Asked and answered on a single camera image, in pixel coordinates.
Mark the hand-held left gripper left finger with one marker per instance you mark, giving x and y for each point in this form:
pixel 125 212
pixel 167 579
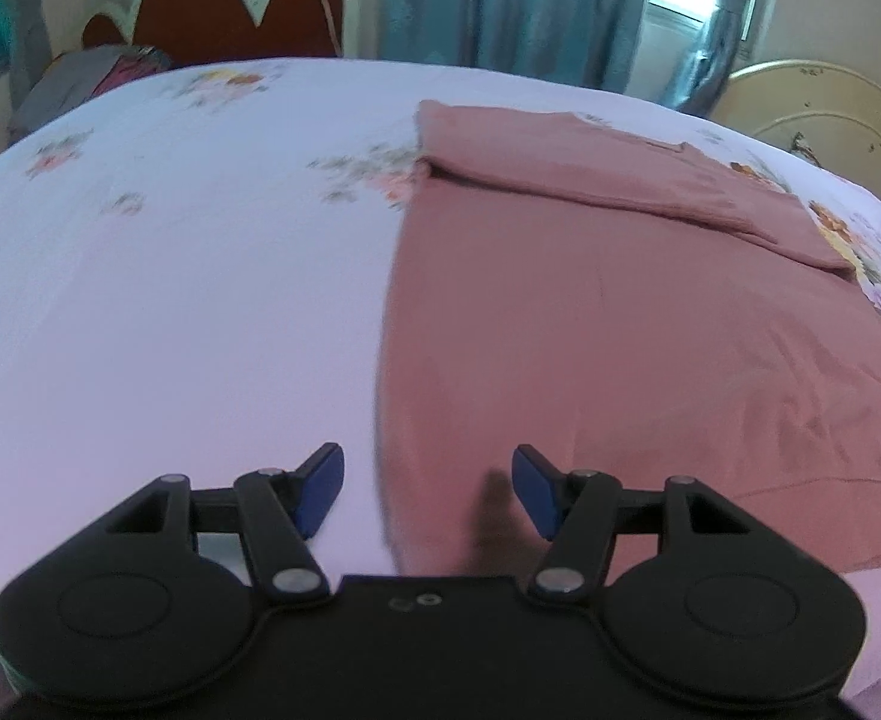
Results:
pixel 319 491

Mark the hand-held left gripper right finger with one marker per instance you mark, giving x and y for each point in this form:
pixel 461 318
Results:
pixel 538 491

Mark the pink long-sleeved sweater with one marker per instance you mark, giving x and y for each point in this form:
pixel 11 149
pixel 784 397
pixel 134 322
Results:
pixel 597 330

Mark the pile of clothes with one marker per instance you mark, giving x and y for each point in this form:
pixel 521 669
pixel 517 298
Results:
pixel 88 82

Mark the floral white bed sheet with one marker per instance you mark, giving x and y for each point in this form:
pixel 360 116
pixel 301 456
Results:
pixel 148 300

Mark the patterned pillow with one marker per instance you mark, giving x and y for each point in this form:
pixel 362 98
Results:
pixel 801 144

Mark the cream headboard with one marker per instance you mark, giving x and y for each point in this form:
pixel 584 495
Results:
pixel 822 105

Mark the wide blue curtain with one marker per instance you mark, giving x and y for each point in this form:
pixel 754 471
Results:
pixel 515 7

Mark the tied blue curtain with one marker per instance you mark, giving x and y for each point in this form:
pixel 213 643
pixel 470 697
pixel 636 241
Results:
pixel 725 37

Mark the red scalloped headboard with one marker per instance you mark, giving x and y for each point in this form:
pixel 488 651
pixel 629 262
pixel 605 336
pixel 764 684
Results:
pixel 223 7

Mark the grey curtain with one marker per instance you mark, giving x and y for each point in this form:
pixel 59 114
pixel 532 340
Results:
pixel 28 37

